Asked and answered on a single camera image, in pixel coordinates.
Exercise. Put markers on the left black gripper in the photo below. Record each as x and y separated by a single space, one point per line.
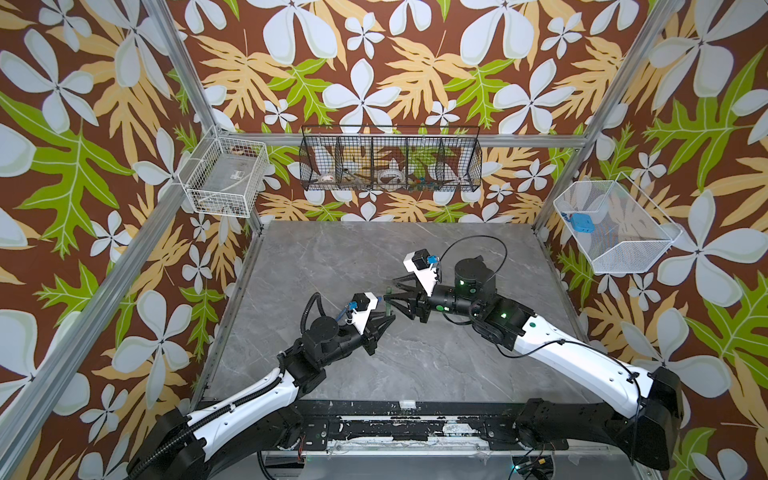
371 334

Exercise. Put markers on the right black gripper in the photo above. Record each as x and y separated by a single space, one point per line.
422 301

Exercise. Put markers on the green pen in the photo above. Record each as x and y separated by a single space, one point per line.
388 307

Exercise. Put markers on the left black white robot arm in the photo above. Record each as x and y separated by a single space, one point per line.
186 446

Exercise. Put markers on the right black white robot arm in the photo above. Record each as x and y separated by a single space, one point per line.
639 411

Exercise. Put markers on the blue object in basket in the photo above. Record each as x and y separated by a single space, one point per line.
582 223

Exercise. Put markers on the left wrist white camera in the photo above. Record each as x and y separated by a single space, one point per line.
360 309

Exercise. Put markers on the wrist white camera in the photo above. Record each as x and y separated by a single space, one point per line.
425 267
360 309

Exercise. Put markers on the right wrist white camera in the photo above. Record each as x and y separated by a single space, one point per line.
425 267

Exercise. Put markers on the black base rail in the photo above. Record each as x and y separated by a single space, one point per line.
320 425

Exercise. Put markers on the black wire basket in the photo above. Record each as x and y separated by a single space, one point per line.
391 158

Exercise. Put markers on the white wire basket left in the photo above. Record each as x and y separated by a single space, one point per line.
223 175

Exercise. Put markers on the white wire basket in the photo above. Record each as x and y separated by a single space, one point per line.
223 175
632 232

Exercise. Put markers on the white wire basket right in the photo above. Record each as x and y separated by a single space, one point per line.
632 232

